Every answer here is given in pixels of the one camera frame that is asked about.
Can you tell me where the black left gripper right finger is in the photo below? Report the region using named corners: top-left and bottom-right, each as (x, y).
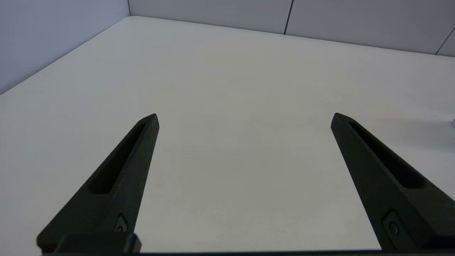
top-left (331, 113), bottom-right (455, 251)

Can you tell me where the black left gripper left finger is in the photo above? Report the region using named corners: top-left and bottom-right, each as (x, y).
top-left (37, 113), bottom-right (160, 249)

